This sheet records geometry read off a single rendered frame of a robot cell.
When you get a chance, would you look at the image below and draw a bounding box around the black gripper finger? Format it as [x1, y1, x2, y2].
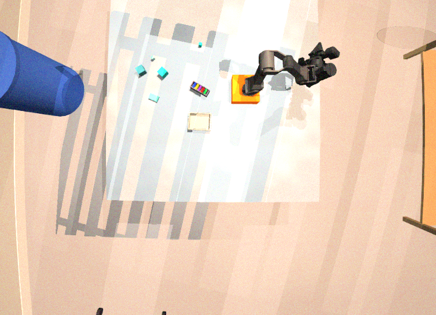
[308, 43, 319, 57]
[316, 42, 325, 53]

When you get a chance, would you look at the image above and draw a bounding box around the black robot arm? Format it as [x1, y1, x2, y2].
[242, 50, 337, 96]

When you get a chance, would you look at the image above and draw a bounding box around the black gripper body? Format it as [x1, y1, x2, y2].
[298, 46, 340, 69]

